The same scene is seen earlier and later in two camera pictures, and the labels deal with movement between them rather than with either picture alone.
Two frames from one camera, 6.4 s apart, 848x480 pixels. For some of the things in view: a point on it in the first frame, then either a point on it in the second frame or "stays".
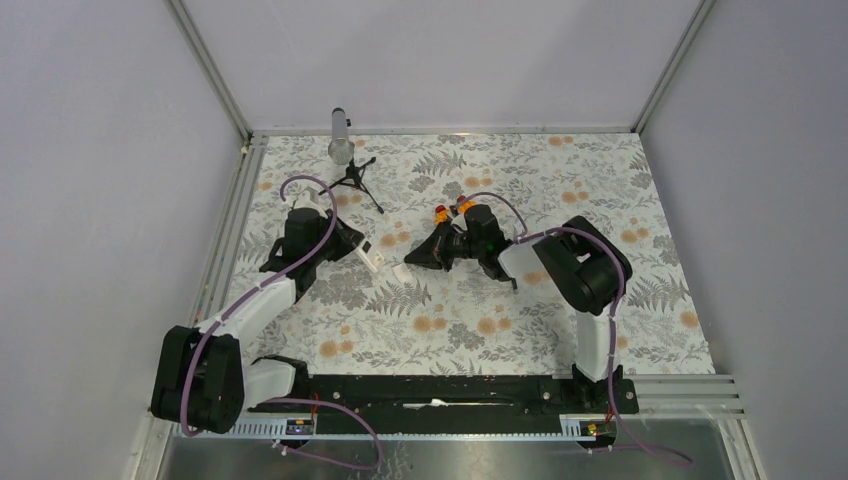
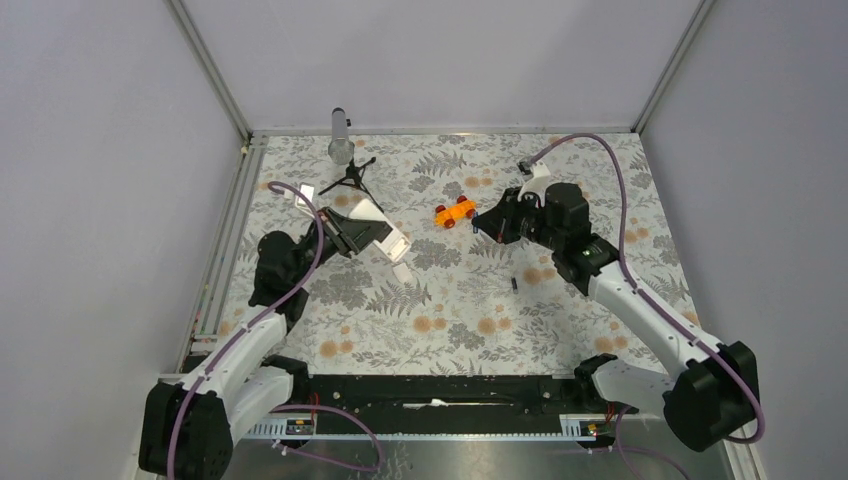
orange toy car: [441, 211] stays
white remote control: [366, 250] to [396, 243]
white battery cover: [402, 273] stays
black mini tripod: [353, 177] stays
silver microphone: [340, 149] stays
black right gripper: [434, 251] to [498, 222]
